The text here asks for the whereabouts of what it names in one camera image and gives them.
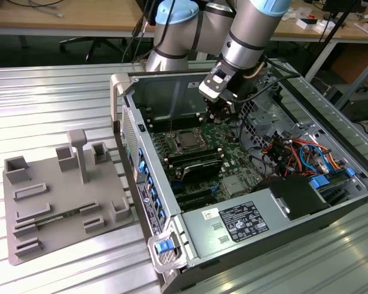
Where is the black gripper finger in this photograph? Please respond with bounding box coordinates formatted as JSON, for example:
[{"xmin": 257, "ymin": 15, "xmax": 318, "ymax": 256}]
[
  {"xmin": 220, "ymin": 100, "xmax": 236, "ymax": 121},
  {"xmin": 205, "ymin": 99, "xmax": 221, "ymax": 124}
]

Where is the CPU with silver top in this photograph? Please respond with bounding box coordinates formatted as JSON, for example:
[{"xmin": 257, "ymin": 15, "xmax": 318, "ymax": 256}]
[{"xmin": 177, "ymin": 132, "xmax": 200, "ymax": 148}]

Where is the CPU socket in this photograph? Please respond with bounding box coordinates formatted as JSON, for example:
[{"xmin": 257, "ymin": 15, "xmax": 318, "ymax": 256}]
[{"xmin": 168, "ymin": 128, "xmax": 212, "ymax": 154}]

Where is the black RAM slot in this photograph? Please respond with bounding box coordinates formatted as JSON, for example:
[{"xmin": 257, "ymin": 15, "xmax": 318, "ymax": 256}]
[
  {"xmin": 169, "ymin": 152, "xmax": 223, "ymax": 168},
  {"xmin": 147, "ymin": 116, "xmax": 202, "ymax": 128},
  {"xmin": 164, "ymin": 146, "xmax": 221, "ymax": 162},
  {"xmin": 145, "ymin": 112, "xmax": 201, "ymax": 123}
]

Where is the black expansion slot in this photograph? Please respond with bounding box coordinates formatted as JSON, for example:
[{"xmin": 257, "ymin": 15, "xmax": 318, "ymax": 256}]
[
  {"xmin": 178, "ymin": 195, "xmax": 218, "ymax": 211},
  {"xmin": 175, "ymin": 185, "xmax": 215, "ymax": 200}
]

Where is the metal drive cage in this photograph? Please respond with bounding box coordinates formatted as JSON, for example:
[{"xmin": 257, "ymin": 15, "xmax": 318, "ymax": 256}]
[{"xmin": 237, "ymin": 70, "xmax": 298, "ymax": 148}]

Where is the green motherboard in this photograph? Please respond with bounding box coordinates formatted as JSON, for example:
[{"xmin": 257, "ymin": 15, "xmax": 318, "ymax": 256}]
[{"xmin": 140, "ymin": 105, "xmax": 266, "ymax": 213}]

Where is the black graphics card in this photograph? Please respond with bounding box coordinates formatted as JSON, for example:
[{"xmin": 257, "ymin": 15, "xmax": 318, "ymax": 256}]
[{"xmin": 179, "ymin": 157, "xmax": 224, "ymax": 186}]

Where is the silver chipset heat sink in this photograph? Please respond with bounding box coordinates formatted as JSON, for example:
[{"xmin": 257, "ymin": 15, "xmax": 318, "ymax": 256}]
[{"xmin": 223, "ymin": 176, "xmax": 245, "ymax": 196}]

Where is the grey open PC case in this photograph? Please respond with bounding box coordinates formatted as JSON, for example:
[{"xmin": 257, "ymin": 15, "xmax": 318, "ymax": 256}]
[{"xmin": 109, "ymin": 58, "xmax": 368, "ymax": 294}]

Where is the white box with black lid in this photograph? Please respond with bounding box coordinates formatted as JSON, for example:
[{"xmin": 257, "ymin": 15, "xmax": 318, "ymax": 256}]
[{"xmin": 296, "ymin": 17, "xmax": 319, "ymax": 31}]

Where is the plain white box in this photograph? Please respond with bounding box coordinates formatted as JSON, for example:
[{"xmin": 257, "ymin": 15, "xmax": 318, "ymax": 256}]
[{"xmin": 314, "ymin": 18, "xmax": 337, "ymax": 34}]

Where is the black plastic air shroud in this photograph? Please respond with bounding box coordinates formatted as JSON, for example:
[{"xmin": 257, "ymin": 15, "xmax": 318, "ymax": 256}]
[{"xmin": 253, "ymin": 176, "xmax": 332, "ymax": 222}]

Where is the brown cardboard box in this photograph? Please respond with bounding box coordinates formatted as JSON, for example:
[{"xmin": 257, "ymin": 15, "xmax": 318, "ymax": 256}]
[{"xmin": 332, "ymin": 42, "xmax": 368, "ymax": 89}]

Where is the blue disk carrier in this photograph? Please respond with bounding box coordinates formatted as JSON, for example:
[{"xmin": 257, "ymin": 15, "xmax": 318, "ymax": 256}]
[{"xmin": 309, "ymin": 173, "xmax": 332, "ymax": 190}]

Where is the black monitor stand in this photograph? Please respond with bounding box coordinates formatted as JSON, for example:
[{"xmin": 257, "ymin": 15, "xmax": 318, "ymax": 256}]
[{"xmin": 321, "ymin": 0, "xmax": 366, "ymax": 13}]

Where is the black computer under desk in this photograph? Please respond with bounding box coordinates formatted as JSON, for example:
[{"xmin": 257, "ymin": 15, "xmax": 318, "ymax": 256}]
[{"xmin": 340, "ymin": 87, "xmax": 368, "ymax": 122}]

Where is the grey power supply unit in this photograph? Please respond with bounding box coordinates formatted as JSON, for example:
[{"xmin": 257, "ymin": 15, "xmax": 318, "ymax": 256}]
[{"xmin": 181, "ymin": 187, "xmax": 299, "ymax": 262}]

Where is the black office chair base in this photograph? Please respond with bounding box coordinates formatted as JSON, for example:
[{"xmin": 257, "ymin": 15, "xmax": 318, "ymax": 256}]
[{"xmin": 59, "ymin": 36, "xmax": 125, "ymax": 64}]

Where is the wooden desk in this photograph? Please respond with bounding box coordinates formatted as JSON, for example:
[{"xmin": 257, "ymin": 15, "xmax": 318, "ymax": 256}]
[{"xmin": 0, "ymin": 0, "xmax": 368, "ymax": 42}]

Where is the grey parts rack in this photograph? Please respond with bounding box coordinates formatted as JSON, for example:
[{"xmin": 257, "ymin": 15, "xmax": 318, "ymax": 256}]
[{"xmin": 2, "ymin": 128, "xmax": 132, "ymax": 266}]

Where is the green RAM stick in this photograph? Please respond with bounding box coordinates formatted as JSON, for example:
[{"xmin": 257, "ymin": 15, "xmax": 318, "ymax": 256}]
[{"xmin": 35, "ymin": 209, "xmax": 82, "ymax": 227}]

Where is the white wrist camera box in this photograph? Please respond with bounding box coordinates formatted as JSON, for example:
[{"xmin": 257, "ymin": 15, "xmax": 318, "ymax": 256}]
[{"xmin": 197, "ymin": 69, "xmax": 229, "ymax": 102}]

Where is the blue wire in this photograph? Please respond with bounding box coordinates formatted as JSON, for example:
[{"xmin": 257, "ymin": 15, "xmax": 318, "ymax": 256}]
[{"xmin": 299, "ymin": 142, "xmax": 331, "ymax": 175}]

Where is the plain grey case handle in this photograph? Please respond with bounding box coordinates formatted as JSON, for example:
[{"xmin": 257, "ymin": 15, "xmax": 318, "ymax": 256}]
[{"xmin": 109, "ymin": 73, "xmax": 133, "ymax": 123}]

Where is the orange wire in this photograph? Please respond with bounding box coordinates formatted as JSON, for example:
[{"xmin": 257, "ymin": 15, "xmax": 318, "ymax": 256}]
[{"xmin": 293, "ymin": 139, "xmax": 343, "ymax": 170}]

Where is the grey case handle with latch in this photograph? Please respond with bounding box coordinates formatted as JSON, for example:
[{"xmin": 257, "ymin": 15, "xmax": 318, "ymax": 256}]
[{"xmin": 146, "ymin": 230, "xmax": 188, "ymax": 274}]

